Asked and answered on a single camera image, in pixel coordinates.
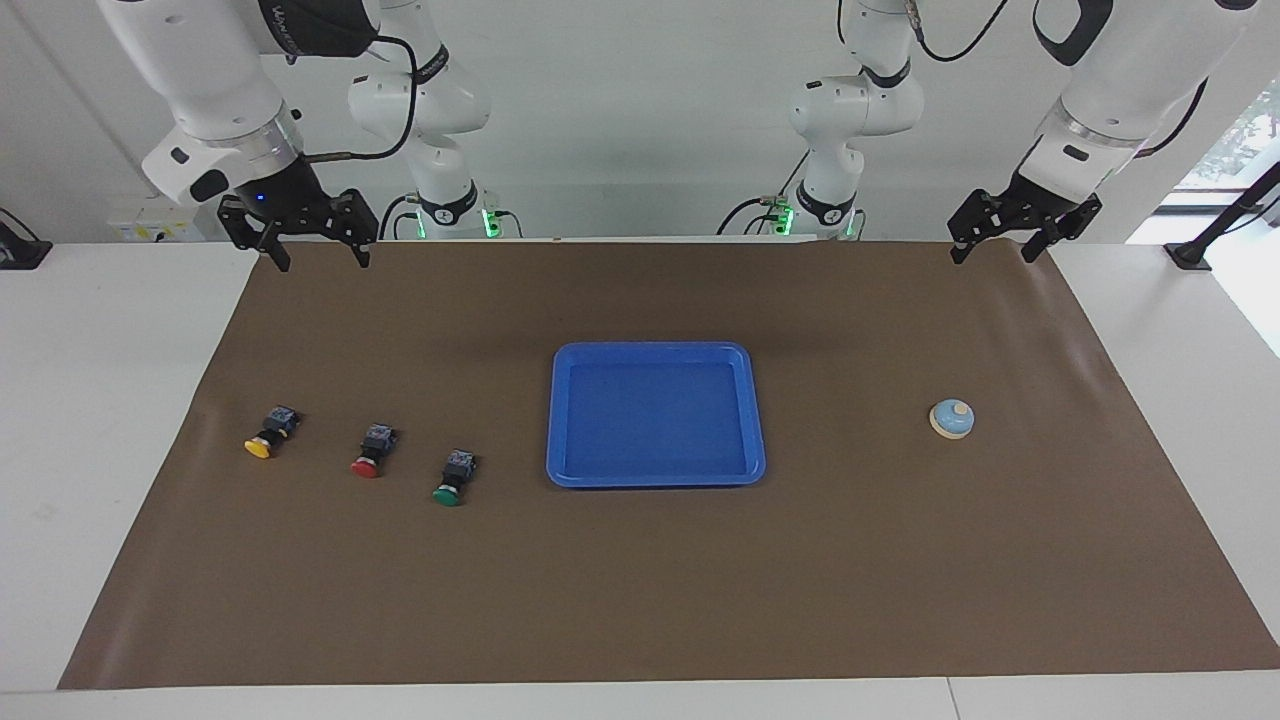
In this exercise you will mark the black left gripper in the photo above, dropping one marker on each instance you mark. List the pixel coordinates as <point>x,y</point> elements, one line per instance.
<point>1030,208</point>

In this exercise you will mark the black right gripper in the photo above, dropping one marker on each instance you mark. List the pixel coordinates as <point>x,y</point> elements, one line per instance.
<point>285,205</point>

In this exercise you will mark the light blue desk bell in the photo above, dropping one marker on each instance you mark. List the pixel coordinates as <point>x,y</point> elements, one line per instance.
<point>952,420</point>

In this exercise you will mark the yellow push button switch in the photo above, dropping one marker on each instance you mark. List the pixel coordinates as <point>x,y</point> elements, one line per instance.
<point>262,445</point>

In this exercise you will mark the red push button switch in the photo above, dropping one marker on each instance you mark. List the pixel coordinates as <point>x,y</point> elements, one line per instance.
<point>368,464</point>

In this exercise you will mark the green push button switch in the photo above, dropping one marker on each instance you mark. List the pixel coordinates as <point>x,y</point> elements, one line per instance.
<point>449,493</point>

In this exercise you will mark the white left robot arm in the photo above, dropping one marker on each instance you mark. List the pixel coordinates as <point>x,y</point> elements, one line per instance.
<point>1130,80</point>

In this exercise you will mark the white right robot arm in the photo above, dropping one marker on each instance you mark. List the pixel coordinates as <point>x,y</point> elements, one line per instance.
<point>200,70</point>

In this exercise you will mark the blue plastic tray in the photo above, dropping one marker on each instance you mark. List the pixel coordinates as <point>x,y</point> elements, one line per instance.
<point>650,420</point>

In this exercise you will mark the black clamp stand with rod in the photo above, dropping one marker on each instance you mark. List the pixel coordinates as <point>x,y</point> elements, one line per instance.
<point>1190,255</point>

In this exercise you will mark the window with green trees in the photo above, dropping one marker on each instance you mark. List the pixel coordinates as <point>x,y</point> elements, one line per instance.
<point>1250,130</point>

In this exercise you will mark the black table clamp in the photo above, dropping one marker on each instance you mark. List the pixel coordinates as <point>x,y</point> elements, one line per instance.
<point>20,252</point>

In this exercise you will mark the brown table mat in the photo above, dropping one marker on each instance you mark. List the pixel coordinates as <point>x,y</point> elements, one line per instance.
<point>640,580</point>

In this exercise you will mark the white wall socket box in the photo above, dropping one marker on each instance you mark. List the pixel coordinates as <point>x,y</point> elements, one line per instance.
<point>150,228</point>

